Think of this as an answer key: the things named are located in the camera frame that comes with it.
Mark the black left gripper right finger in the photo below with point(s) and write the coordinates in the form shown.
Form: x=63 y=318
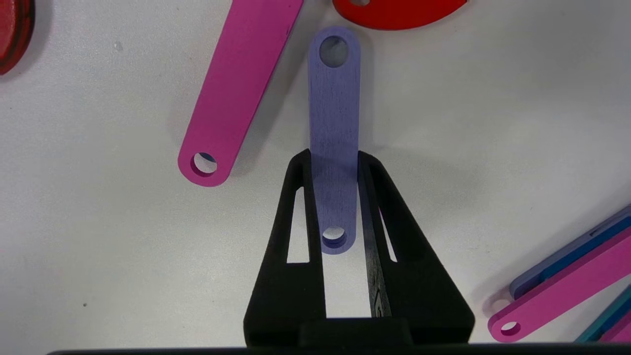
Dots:
x=429 y=296

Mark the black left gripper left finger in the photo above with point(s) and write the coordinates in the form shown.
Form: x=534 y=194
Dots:
x=276 y=296

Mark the purple short bar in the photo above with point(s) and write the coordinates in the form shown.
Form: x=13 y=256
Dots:
x=334 y=123

